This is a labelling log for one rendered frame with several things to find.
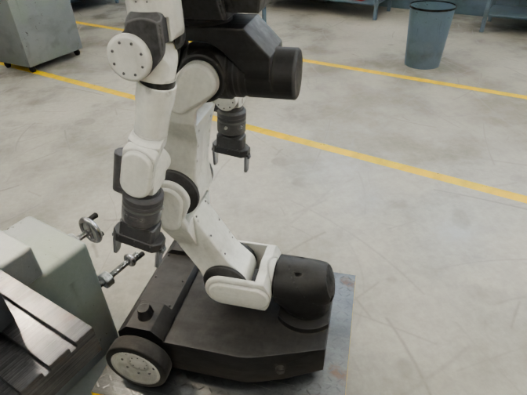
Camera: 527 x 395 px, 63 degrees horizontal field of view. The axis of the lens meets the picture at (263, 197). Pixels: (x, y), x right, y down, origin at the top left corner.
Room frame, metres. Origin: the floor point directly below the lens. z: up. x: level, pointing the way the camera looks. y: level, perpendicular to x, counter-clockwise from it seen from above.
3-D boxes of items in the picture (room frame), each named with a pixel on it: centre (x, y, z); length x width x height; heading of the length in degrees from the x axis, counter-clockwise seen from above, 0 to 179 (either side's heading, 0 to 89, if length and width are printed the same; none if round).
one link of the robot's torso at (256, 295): (0.97, 0.07, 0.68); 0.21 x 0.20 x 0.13; 75
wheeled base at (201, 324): (0.98, 0.10, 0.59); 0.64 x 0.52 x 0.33; 75
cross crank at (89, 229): (1.24, 0.69, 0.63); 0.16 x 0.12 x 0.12; 147
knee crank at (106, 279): (1.19, 0.55, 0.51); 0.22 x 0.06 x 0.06; 147
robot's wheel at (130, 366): (0.78, 0.40, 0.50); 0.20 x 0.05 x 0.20; 75
